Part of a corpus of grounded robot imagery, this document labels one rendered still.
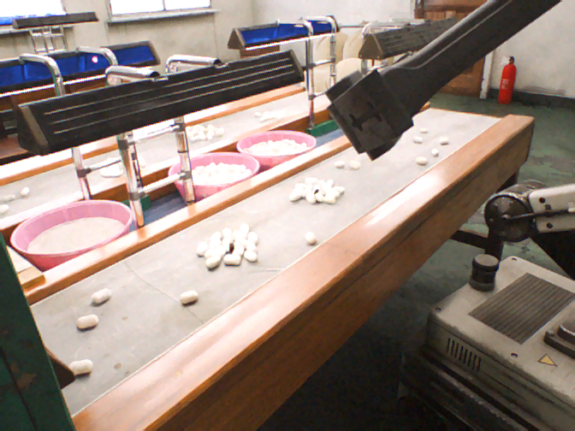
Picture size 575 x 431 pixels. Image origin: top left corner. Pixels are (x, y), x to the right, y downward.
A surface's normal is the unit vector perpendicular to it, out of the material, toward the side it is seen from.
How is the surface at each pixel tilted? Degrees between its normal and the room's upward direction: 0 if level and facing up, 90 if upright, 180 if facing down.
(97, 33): 90
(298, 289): 0
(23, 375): 90
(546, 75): 90
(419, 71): 71
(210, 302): 0
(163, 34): 90
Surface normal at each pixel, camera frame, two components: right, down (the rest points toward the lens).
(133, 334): -0.04, -0.88
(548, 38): -0.68, 0.37
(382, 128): -0.76, 0.59
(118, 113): 0.62, -0.24
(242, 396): 0.76, 0.27
